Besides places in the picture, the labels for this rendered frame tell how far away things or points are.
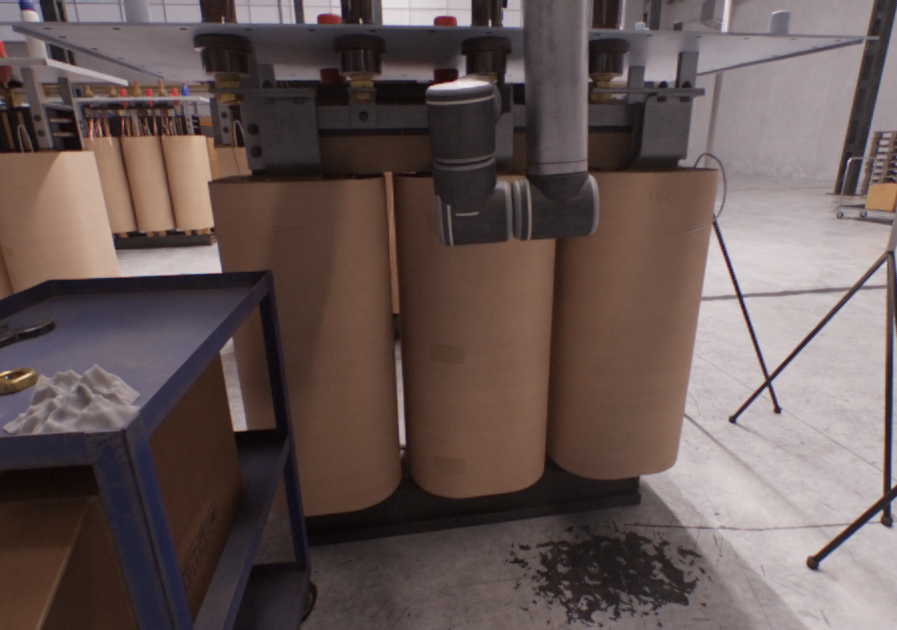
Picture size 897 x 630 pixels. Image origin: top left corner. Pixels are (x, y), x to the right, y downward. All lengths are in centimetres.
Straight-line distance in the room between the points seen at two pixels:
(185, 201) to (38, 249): 377
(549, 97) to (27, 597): 86
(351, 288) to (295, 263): 14
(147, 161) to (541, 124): 635
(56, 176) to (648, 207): 280
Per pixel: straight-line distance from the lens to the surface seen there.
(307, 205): 118
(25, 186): 325
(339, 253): 120
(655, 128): 140
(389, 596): 157
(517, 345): 132
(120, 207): 720
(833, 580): 189
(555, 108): 88
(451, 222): 87
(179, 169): 688
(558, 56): 88
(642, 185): 135
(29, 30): 128
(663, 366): 153
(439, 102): 84
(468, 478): 148
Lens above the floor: 115
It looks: 19 degrees down
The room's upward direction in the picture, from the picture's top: 1 degrees counter-clockwise
